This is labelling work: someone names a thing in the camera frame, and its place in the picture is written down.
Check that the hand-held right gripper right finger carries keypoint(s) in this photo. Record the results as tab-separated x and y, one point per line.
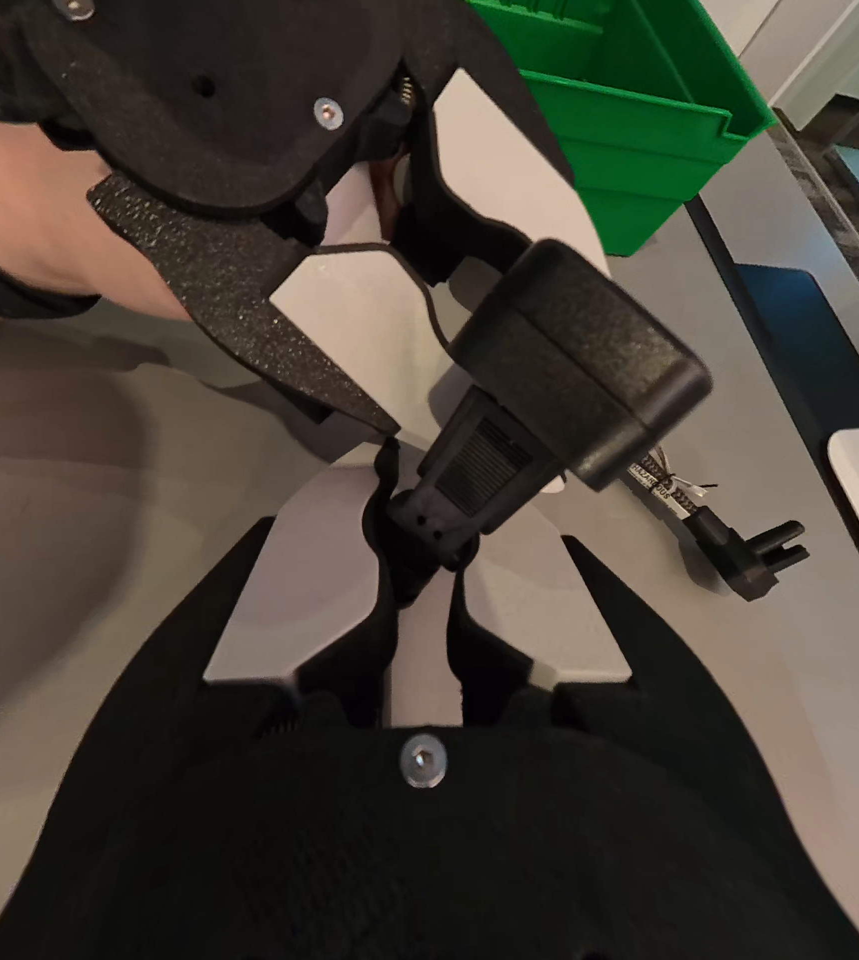
542	607

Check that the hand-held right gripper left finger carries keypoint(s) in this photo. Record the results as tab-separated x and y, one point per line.
302	592

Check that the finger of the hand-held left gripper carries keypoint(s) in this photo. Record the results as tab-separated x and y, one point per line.
369	322
504	172

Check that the black ribbed power plug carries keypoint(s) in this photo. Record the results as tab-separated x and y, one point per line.
474	465

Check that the black power strip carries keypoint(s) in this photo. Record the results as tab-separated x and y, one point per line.
572	352

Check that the person's left hand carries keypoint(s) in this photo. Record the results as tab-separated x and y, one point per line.
24	195

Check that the green plastic bin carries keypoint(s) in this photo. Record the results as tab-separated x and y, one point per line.
624	150

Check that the black wristband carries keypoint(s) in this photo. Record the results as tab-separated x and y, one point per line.
9	292

